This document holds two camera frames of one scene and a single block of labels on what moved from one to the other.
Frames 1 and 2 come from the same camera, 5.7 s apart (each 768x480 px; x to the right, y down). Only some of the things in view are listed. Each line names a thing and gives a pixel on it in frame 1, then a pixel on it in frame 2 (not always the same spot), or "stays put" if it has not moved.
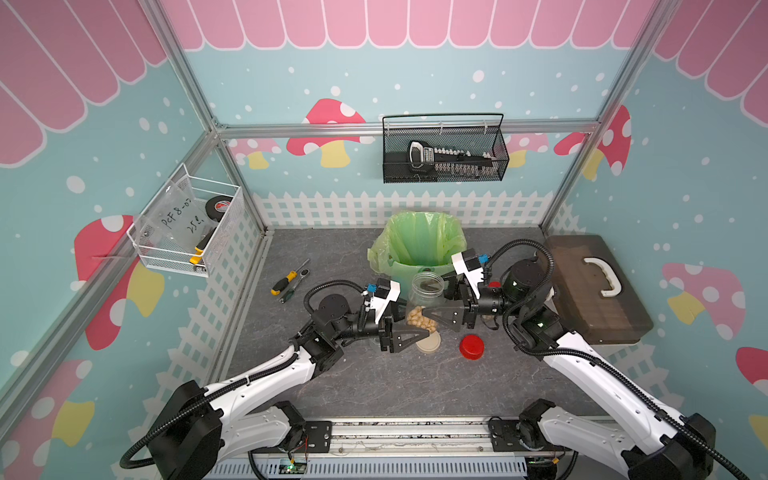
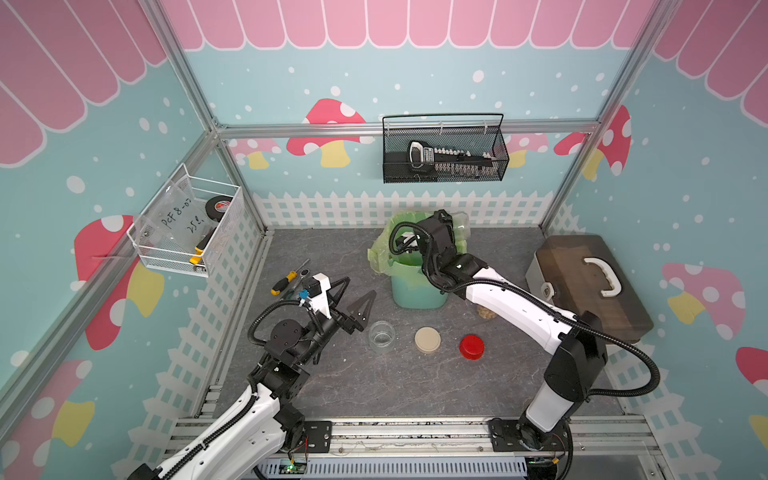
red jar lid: (472, 347) stays put
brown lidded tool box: (595, 293) stays put
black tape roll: (216, 206) stays put
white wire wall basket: (186, 225) stays put
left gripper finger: (405, 336) -> (360, 311)
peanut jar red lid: (427, 290) -> (461, 224)
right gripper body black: (494, 302) -> (448, 225)
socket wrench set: (424, 157) stays put
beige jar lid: (429, 343) stays put
